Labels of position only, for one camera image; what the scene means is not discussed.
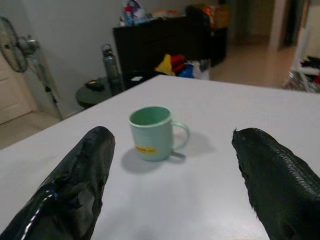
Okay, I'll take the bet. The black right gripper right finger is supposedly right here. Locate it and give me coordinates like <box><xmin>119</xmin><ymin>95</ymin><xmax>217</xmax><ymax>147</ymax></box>
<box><xmin>231</xmin><ymin>127</ymin><xmax>320</xmax><ymax>240</ymax></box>

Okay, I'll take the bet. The black object on stool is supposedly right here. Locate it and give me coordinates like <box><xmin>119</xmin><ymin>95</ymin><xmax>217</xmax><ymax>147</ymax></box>
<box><xmin>84</xmin><ymin>79</ymin><xmax>105</xmax><ymax>91</ymax></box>

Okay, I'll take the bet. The yellow and red toy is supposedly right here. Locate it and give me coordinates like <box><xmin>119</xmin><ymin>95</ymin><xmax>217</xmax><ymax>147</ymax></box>
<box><xmin>154</xmin><ymin>53</ymin><xmax>186</xmax><ymax>76</ymax></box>

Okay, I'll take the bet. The mint green mug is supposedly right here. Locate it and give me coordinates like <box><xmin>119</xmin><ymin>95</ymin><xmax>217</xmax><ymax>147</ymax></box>
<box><xmin>128</xmin><ymin>106</ymin><xmax>191</xmax><ymax>162</ymax></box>

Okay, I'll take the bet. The white door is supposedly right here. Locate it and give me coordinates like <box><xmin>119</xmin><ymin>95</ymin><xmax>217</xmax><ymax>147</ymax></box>
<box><xmin>0</xmin><ymin>51</ymin><xmax>38</xmax><ymax>125</ymax></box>

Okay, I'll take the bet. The grey standing fan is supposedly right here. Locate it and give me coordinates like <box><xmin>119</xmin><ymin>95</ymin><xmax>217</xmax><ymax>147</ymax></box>
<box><xmin>0</xmin><ymin>16</ymin><xmax>65</xmax><ymax>121</ymax></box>

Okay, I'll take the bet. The grey water bottle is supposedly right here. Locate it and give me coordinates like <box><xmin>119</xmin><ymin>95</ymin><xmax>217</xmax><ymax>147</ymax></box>
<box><xmin>100</xmin><ymin>43</ymin><xmax>125</xmax><ymax>97</ymax></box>

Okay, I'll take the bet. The round dark green stool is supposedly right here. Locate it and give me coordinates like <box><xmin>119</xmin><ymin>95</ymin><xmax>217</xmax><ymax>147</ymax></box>
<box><xmin>75</xmin><ymin>76</ymin><xmax>118</xmax><ymax>110</ymax></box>

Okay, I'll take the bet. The black cabinet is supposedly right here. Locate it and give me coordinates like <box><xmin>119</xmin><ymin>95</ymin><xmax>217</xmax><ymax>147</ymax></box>
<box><xmin>112</xmin><ymin>15</ymin><xmax>228</xmax><ymax>78</ymax></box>

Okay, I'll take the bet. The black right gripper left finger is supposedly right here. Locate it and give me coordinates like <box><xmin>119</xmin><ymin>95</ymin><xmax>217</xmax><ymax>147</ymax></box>
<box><xmin>0</xmin><ymin>125</ymin><xmax>116</xmax><ymax>240</ymax></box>

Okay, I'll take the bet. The white plastic bag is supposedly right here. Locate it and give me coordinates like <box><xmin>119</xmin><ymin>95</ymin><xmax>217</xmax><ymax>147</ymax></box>
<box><xmin>187</xmin><ymin>59</ymin><xmax>211</xmax><ymax>81</ymax></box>

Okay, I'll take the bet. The colourful bags pile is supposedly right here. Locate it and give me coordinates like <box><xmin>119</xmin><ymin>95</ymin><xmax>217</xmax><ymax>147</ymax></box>
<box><xmin>119</xmin><ymin>0</ymin><xmax>231</xmax><ymax>28</ymax></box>

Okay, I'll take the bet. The blue toy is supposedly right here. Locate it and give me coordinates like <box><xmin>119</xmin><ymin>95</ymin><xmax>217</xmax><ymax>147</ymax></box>
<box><xmin>177</xmin><ymin>63</ymin><xmax>196</xmax><ymax>78</ymax></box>

